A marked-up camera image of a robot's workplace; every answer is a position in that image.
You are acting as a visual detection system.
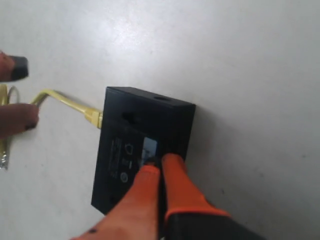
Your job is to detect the yellow ethernet cable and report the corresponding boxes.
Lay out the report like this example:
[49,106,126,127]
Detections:
[0,84,103,171]

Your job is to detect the small black network box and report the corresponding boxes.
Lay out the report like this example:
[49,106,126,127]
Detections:
[91,86,196,214]

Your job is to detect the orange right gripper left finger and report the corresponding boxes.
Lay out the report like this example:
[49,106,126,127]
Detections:
[75,157,161,240]

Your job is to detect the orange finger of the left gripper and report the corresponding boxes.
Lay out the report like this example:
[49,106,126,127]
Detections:
[0,103,39,138]

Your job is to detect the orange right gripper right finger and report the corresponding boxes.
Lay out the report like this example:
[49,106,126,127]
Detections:
[162,153,262,240]

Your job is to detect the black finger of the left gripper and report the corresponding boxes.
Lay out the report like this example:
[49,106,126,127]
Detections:
[0,51,29,82]

